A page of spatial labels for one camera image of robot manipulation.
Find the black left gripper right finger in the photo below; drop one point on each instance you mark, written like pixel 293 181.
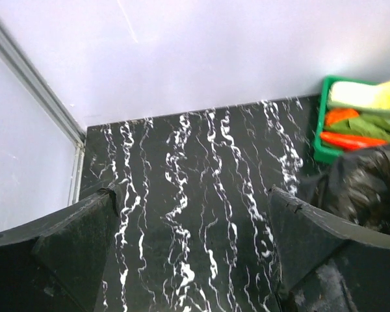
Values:
pixel 328 263

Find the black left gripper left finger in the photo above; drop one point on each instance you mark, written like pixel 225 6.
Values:
pixel 56 262

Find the black trash bag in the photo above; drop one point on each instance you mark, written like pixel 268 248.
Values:
pixel 356 187

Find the green plastic vegetable tray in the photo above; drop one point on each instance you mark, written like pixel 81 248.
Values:
pixel 325 152

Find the orange carrot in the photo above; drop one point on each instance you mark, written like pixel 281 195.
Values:
pixel 350 142

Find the green leafy vegetable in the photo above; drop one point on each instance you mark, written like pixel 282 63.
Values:
pixel 365 125

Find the white and yellow cabbage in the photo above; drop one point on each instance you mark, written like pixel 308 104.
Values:
pixel 359 96

